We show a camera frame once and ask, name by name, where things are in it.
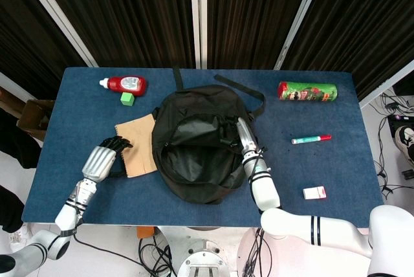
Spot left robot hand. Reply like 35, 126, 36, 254
81, 135, 134, 183

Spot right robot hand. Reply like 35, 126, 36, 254
219, 115, 260, 157

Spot beige spiral notebook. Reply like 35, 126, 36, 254
114, 113, 158, 179

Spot black fabric backpack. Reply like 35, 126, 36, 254
151, 68, 266, 205

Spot blue felt table cover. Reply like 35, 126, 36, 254
21, 66, 384, 227

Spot teal marker with red cap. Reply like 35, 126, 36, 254
291, 134, 332, 145

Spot green cube block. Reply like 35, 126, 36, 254
120, 91, 135, 107

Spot green chips can red lid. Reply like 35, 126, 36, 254
277, 81, 338, 103

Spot brown cardboard box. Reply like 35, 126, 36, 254
16, 98, 56, 142

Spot red bottle with white cap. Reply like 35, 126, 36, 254
99, 75, 148, 97

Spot small white and red box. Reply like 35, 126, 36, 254
303, 185, 327, 200

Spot white robot torso base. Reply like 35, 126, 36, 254
158, 225, 373, 277

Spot dark brown pleated curtain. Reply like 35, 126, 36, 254
0, 0, 414, 103

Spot white and black sneaker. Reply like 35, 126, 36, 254
394, 124, 414, 161

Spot black floor cables bundle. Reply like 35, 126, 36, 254
371, 91, 414, 197
73, 234, 179, 277

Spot white partition frame post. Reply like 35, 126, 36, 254
14, 0, 98, 68
274, 0, 328, 71
189, 0, 208, 69

